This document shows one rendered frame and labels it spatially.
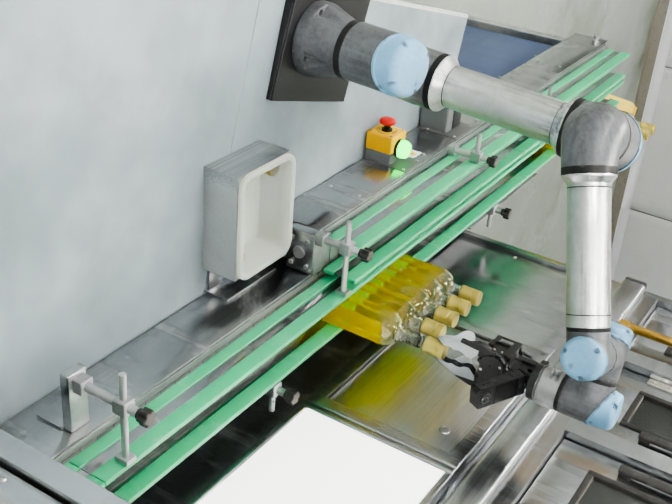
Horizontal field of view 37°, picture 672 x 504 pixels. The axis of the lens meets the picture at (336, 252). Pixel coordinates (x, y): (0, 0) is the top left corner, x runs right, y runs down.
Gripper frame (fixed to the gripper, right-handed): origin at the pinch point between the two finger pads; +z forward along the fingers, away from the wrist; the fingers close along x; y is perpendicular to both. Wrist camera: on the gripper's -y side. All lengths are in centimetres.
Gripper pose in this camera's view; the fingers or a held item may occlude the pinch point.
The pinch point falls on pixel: (440, 350)
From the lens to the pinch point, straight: 198.1
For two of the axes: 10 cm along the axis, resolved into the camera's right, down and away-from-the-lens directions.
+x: 0.7, -8.6, -5.0
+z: -8.4, -3.2, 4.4
